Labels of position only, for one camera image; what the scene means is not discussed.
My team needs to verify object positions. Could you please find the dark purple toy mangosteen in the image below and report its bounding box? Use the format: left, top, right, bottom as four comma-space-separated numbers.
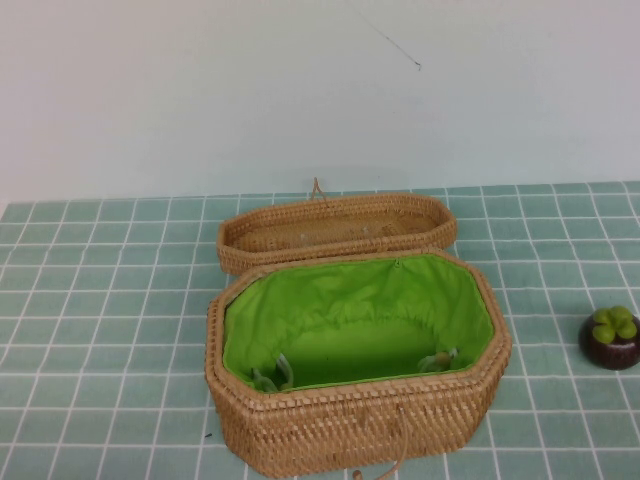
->
578, 305, 640, 372

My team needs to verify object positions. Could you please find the woven rattan basket lid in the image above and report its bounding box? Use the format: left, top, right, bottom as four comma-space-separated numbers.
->
216, 192, 459, 276

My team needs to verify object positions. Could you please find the green fabric basket lining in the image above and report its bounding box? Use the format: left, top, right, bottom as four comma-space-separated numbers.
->
222, 253, 496, 393

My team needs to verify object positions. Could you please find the woven rattan basket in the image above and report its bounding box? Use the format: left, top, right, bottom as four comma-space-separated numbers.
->
203, 245, 515, 477

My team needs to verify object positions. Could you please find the teal checked tablecloth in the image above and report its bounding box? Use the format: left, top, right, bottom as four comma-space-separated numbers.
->
0, 180, 640, 480

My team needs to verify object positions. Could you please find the white green drawstring cord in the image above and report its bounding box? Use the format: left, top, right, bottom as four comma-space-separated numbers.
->
249, 352, 296, 394
417, 347, 459, 374

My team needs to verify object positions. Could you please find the tan clasp cord with bead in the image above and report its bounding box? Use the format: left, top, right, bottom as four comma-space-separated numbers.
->
362, 399, 411, 480

